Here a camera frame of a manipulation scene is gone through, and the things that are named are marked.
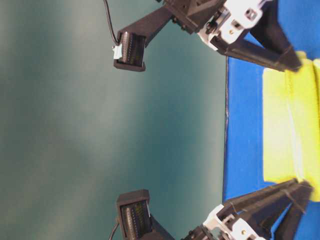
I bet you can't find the yellow towel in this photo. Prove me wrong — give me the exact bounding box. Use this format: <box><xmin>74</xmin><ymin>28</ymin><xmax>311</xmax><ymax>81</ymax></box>
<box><xmin>262</xmin><ymin>51</ymin><xmax>320</xmax><ymax>202</ymax></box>

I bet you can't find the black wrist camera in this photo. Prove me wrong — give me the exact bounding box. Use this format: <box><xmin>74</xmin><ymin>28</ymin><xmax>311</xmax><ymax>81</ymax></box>
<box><xmin>113</xmin><ymin>6</ymin><xmax>173</xmax><ymax>72</ymax></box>
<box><xmin>116</xmin><ymin>189</ymin><xmax>173</xmax><ymax>240</ymax></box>

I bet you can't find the upper black white gripper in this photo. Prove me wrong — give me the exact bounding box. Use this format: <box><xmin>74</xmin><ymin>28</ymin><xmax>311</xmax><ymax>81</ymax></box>
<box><xmin>163</xmin><ymin>0</ymin><xmax>302</xmax><ymax>72</ymax></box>

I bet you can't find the lower black camera cable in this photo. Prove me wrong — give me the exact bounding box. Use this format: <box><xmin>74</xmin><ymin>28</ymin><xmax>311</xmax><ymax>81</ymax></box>
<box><xmin>108</xmin><ymin>217</ymin><xmax>121</xmax><ymax>240</ymax></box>

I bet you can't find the upper black camera cable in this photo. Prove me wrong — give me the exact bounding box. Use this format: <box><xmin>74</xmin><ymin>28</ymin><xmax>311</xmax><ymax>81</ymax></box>
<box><xmin>102</xmin><ymin>0</ymin><xmax>121</xmax><ymax>47</ymax></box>

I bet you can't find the lower black wrist camera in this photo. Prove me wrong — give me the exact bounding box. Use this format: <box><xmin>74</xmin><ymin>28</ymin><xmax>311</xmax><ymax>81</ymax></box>
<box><xmin>116</xmin><ymin>189</ymin><xmax>173</xmax><ymax>240</ymax></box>

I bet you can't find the black camera cable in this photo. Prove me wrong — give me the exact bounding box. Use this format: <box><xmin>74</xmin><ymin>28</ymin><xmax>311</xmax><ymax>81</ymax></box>
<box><xmin>102</xmin><ymin>0</ymin><xmax>121</xmax><ymax>47</ymax></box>
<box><xmin>108</xmin><ymin>217</ymin><xmax>121</xmax><ymax>240</ymax></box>

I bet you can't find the blue table mat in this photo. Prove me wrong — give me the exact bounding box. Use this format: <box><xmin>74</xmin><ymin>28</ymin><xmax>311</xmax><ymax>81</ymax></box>
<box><xmin>221</xmin><ymin>0</ymin><xmax>320</xmax><ymax>240</ymax></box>

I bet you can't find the upper black wrist camera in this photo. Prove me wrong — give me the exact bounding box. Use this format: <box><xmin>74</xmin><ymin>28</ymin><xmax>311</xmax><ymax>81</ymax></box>
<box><xmin>113</xmin><ymin>6</ymin><xmax>173</xmax><ymax>72</ymax></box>

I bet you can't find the lower black white gripper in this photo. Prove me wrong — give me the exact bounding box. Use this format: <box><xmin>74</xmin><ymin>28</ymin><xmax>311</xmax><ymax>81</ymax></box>
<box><xmin>182</xmin><ymin>178</ymin><xmax>313</xmax><ymax>240</ymax></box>

